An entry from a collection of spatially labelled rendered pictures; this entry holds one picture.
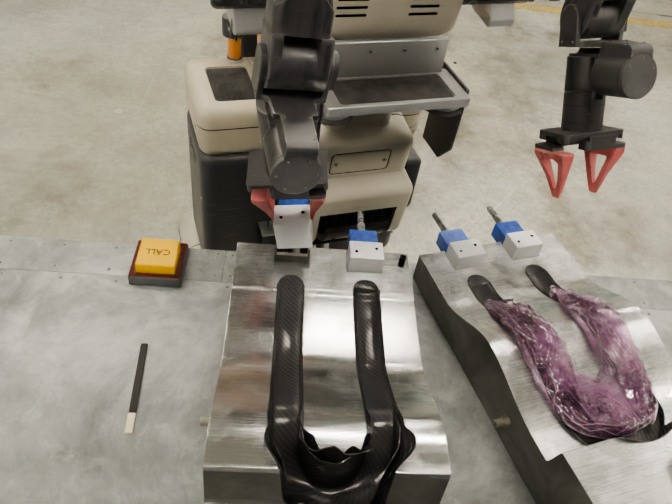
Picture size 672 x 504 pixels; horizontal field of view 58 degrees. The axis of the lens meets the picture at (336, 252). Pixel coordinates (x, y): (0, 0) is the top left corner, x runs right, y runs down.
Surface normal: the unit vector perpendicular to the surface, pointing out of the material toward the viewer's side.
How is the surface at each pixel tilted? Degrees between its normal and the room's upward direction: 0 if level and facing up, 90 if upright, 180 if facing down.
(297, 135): 12
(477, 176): 0
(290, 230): 99
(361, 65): 90
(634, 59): 64
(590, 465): 0
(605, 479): 0
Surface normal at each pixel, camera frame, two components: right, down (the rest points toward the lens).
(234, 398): 0.10, -0.94
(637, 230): 0.12, -0.70
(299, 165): 0.21, 0.78
